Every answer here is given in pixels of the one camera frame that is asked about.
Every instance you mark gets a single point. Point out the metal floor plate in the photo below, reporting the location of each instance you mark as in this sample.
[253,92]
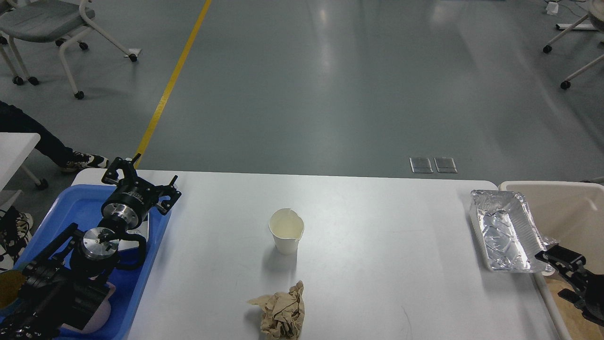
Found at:
[421,165]
[446,165]

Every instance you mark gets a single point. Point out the person in dark trousers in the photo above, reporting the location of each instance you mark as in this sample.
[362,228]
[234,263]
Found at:
[16,227]

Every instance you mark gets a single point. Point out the stainless steel rectangular tin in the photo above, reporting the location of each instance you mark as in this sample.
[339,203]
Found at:
[143,229]

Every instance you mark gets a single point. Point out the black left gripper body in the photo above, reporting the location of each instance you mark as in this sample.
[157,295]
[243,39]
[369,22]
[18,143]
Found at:
[127,206]

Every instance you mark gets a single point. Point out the white side table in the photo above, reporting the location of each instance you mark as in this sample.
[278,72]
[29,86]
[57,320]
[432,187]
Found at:
[14,150]

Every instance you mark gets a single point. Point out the beige plastic bin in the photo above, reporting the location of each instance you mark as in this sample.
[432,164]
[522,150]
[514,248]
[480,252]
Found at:
[573,214]

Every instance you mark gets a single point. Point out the pink ribbed mug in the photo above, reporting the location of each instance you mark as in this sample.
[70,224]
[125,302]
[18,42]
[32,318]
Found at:
[101,314]

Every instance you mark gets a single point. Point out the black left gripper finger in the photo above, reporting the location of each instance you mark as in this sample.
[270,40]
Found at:
[164,197]
[122,174]

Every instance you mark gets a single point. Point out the blue plastic tray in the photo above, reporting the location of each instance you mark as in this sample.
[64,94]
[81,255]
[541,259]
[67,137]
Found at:
[82,204]

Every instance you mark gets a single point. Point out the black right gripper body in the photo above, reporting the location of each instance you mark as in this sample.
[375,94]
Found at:
[587,294]

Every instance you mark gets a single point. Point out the grey office chair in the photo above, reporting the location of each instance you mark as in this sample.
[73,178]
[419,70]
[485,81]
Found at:
[47,21]

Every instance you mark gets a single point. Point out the right metal floor plate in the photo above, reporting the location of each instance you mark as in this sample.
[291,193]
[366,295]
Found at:
[446,165]

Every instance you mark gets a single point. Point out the white paper cup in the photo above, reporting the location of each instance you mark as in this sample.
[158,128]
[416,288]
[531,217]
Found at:
[287,228]

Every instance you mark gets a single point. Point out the aluminium foil tray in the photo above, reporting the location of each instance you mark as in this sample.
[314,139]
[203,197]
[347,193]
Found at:
[506,233]

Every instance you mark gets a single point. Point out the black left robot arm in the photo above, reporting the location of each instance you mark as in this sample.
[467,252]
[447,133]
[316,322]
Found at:
[67,281]

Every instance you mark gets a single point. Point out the crumpled brown paper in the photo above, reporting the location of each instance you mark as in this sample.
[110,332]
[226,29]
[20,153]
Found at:
[282,313]

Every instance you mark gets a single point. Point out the dark blue mug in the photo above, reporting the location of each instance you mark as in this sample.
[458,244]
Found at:
[11,283]

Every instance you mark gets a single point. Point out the left metal floor plate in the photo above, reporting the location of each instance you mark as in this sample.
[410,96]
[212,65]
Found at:
[421,165]

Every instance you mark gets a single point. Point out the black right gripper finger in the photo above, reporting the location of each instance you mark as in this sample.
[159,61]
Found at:
[569,264]

